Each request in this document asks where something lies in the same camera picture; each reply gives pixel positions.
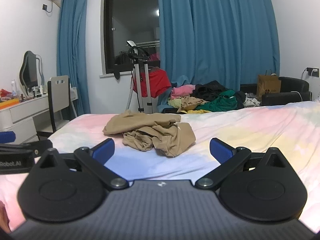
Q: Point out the wall socket with charger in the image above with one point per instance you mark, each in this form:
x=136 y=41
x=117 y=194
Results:
x=312 y=72

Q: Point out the white patterned garment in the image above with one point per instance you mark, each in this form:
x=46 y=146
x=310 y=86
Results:
x=251 y=101

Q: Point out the row of small cosmetic bottles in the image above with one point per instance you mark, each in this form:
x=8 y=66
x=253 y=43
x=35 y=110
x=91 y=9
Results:
x=37 y=92

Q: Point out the black sofa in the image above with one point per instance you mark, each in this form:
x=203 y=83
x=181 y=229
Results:
x=292 y=86

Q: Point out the garment steamer stand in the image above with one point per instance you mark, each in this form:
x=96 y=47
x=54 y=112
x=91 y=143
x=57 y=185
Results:
x=138 y=75

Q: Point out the wide blue curtain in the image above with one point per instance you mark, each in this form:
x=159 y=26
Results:
x=217 y=35

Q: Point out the brown paper bag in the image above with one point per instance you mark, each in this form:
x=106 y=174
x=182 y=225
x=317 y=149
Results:
x=268 y=86

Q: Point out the yellow garment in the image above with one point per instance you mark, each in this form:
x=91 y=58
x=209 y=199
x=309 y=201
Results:
x=197 y=111

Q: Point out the black wall socket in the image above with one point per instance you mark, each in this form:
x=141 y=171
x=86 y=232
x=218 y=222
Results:
x=45 y=7

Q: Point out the wavy framed mirror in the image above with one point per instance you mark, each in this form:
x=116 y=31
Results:
x=30 y=70

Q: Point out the orange tray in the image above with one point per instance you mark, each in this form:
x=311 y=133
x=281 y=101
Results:
x=8 y=103

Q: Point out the grey black chair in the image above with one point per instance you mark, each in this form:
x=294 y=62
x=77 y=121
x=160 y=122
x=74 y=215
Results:
x=58 y=92

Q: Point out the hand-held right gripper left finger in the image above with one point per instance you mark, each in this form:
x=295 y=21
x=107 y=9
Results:
x=103 y=150

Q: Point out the green garment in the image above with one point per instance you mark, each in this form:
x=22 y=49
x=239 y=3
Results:
x=222 y=102

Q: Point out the bed with pastel sheet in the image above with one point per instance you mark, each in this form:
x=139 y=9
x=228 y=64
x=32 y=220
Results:
x=255 y=130

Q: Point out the clear plastic bottle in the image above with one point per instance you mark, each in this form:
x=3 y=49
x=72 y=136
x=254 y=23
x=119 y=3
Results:
x=13 y=87

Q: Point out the pink garment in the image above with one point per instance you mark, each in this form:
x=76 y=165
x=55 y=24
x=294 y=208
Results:
x=182 y=90

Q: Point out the narrow blue curtain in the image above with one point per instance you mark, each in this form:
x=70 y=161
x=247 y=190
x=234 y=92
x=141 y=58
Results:
x=71 y=55

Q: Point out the red garment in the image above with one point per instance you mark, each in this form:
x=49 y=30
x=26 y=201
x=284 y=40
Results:
x=157 y=82

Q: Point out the white dressing table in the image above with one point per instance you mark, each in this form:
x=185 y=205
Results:
x=22 y=112

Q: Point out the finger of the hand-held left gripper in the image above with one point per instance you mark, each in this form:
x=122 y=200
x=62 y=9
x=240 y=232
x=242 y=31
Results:
x=7 y=137

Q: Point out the tan t-shirt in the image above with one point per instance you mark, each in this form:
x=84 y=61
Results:
x=160 y=135

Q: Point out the yellow-green garment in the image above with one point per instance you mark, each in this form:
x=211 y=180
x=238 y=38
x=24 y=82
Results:
x=175 y=103

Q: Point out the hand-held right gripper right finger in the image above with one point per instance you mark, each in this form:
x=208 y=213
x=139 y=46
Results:
x=221 y=150

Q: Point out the black garment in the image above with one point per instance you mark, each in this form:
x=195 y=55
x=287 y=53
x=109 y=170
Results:
x=210 y=90

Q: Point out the dark framed window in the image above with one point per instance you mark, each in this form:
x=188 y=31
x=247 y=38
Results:
x=132 y=25

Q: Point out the tan garment in pile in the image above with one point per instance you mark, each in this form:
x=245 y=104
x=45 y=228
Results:
x=193 y=103

